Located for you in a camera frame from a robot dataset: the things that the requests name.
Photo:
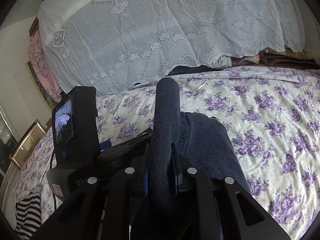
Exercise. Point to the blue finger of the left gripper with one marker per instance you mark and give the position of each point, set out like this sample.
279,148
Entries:
105,145

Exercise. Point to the stacked bedding under cover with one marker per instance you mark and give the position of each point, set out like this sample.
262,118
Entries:
267,58

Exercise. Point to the navy school cardigan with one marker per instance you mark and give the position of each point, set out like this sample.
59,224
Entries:
203,141

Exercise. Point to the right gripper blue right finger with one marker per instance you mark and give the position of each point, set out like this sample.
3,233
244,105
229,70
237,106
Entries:
176,171

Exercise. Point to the white lace cover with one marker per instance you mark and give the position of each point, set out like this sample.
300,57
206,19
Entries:
113,44

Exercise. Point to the black camera unit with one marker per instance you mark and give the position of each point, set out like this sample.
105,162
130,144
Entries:
75,135

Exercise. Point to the gold picture frame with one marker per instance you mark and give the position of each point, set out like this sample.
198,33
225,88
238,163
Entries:
27,144

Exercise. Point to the pink floral fabric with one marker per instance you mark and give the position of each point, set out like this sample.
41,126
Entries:
42,68

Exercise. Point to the black white striped garment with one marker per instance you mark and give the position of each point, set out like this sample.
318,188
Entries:
28,215

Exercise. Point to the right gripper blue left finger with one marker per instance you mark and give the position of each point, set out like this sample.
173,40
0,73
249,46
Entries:
146,159

